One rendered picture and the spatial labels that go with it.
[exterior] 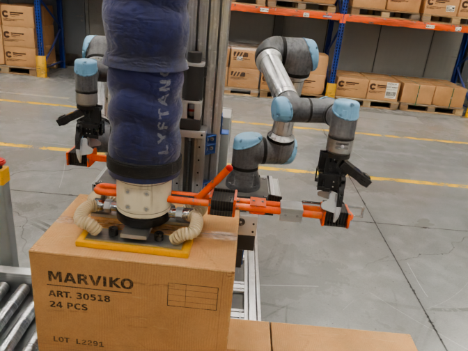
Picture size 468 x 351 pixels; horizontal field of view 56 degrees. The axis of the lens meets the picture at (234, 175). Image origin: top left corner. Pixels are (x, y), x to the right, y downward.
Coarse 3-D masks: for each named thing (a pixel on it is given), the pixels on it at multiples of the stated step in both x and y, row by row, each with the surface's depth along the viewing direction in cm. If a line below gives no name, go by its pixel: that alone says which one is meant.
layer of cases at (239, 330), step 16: (240, 320) 185; (256, 320) 186; (240, 336) 177; (256, 336) 178; (272, 336) 178; (288, 336) 179; (304, 336) 180; (320, 336) 181; (336, 336) 182; (352, 336) 183; (368, 336) 183; (384, 336) 184; (400, 336) 185
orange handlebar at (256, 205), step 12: (96, 156) 163; (96, 192) 137; (108, 192) 137; (180, 192) 140; (192, 192) 141; (192, 204) 137; (204, 204) 136; (240, 204) 136; (252, 204) 136; (264, 204) 137; (276, 204) 139; (312, 216) 136
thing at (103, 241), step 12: (108, 228) 138; (84, 240) 131; (96, 240) 132; (108, 240) 132; (120, 240) 132; (132, 240) 133; (144, 240) 133; (156, 240) 133; (168, 240) 135; (192, 240) 138; (132, 252) 131; (144, 252) 131; (156, 252) 130; (168, 252) 130; (180, 252) 130
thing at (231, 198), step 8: (216, 192) 141; (224, 192) 141; (232, 192) 142; (216, 200) 134; (224, 200) 136; (232, 200) 137; (208, 208) 136; (216, 208) 135; (224, 208) 135; (232, 208) 135; (224, 216) 135; (232, 216) 136
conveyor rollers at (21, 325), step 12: (0, 288) 190; (24, 288) 192; (0, 300) 188; (12, 300) 183; (0, 312) 177; (12, 312) 180; (24, 312) 178; (0, 324) 172; (24, 324) 173; (12, 336) 166; (36, 336) 166; (0, 348) 160; (12, 348) 163; (24, 348) 161; (36, 348) 163
